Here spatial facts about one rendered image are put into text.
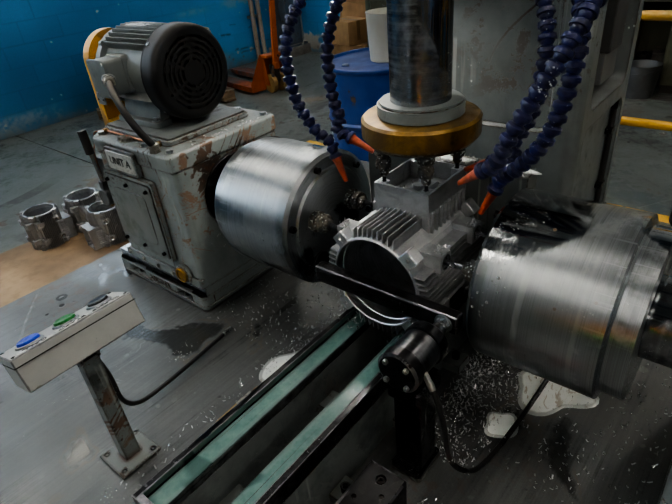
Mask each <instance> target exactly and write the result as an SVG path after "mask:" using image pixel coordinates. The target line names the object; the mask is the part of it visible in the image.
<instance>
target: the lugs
mask: <svg viewBox="0 0 672 504"><path fill-rule="evenodd" d="M479 209H480V207H479V206H478V205H477V203H476V202H475V201H474V200H473V198H469V199H468V200H466V201H465V202H464V203H463V204H461V211H462V213H463V214H464V215H465V216H466V217H471V216H472V215H474V214H475V213H476V212H477V211H479ZM351 237H352V230H351V228H350V227H349V226H346V227H345V228H343V229H342V230H340V231H339V232H338V233H337V234H336V235H335V236H334V237H333V239H334V240H335V241H336V242H337V244H338V245H339V246H340V247H341V246H342V245H343V244H344V243H346V242H347V241H348V240H349V239H350V238H351ZM399 259H400V260H401V261H402V263H403V264H404V265H405V267H406V268H407V269H408V270H411V269H413V268H414V267H416V266H417V265H418V264H420V263H421V262H422V261H423V260H424V258H423V256H422V255H421V254H420V252H419V251H418V250H417V249H416V247H415V246H412V247H411V248H410V249H408V250H407V251H405V252H404V253H403V254H402V255H401V256H399ZM340 300H341V301H342V303H343V304H344V305H345V306H346V308H347V309H350V308H352V307H353V305H352V304H351V302H350V301H349V300H348V299H347V297H346V296H345V294H344V295H343V296H342V297H340ZM415 321H418V320H416V319H413V320H411V321H409V322H408V323H406V324H404V325H401V326H402V328H403V329H404V330H406V329H407V328H408V327H409V326H410V325H411V324H412V323H413V322H415Z"/></svg>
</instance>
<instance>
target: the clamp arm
mask: <svg viewBox="0 0 672 504"><path fill-rule="evenodd" d="M315 267H316V275H317V280H318V281H321V282H323V283H326V284H328V285H331V286H333V287H336V288H338V289H341V290H343V291H346V292H348V293H351V294H353V295H356V296H358V297H361V298H363V299H366V300H368V301H371V302H373V303H376V304H378V305H381V306H383V307H386V308H388V309H391V310H393V311H396V312H398V313H401V314H403V315H406V316H408V317H411V318H413V319H416V320H418V321H420V320H421V321H427V322H429V323H431V324H433V323H434V322H435V321H436V320H439V318H440V317H441V319H440V321H441V322H443V323H445V322H446V320H447V321H448V323H447V324H446V328H447V329H448V328H449V329H448V330H447V331H446V332H448V333H451V334H453V335H457V334H458V333H459V332H460V331H461V329H462V327H463V313H462V312H460V311H458V310H455V309H452V308H450V307H447V306H444V305H441V304H439V303H436V302H433V301H431V300H428V299H425V298H422V297H421V296H419V295H416V294H412V293H409V292H406V291H403V290H401V289H398V288H395V287H393V286H390V285H387V284H384V283H382V282H379V281H376V280H374V279H371V278H368V277H365V276H363V275H360V274H357V273H355V272H352V271H349V270H346V269H344V268H341V267H338V265H335V264H330V263H328V262H325V261H321V262H320V263H319V264H317V265H316V266H315ZM449 326H450V327H449ZM446 332H445V333H446Z"/></svg>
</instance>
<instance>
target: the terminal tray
mask: <svg viewBox="0 0 672 504"><path fill-rule="evenodd" d="M433 166H434V167H435V173H434V177H433V179H431V184H430V186H428V191H427V192H424V191H425V190H424V185H423V184H422V183H421V179H419V177H418V167H419V165H418V164H417V160H415V158H410V159H409V160H407V161H406V162H404V163H403V164H401V165H400V166H398V167H396V168H395V169H393V170H392V171H390V172H389V174H388V175H387V176H386V182H383V181H382V177H381V178H379V179H378V180H376V181H375V182H374V194H375V205H376V211H378V210H379V209H381V208H383V209H384V208H386V207H387V209H389V208H390V207H392V210H393V209H395V208H397V211H398V210H399V209H401V211H402V212H404V211H405V210H406V213H407V215H408V214H409V213H410V212H411V214H412V217H413V216H415V215H416V216H417V221H418V220H419V219H420V218H422V229H424V230H425V231H426V232H427V233H428V234H430V233H431V234H434V229H435V230H436V231H438V226H439V227H442V223H444V224H446V219H447V220H448V221H450V216H451V217H454V213H455V214H458V210H459V211H461V204H463V203H464V202H465V189H466V184H463V185H460V186H459V185H458V184H457V181H458V180H460V179H461V178H462V177H464V176H465V175H467V172H465V171H464V167H466V166H462V165H459V168H458V169H456V168H455V164H452V163H447V162H442V161H435V164H433ZM413 178H414V180H412V179H413ZM411 180H412V181H413V184H411V183H412V181H411ZM438 182H439V185H438ZM406 183H407V184H406ZM399 184H400V185H399ZM408 185H409V186H408ZM400 186H401V187H400ZM404 186H405V188H404Z"/></svg>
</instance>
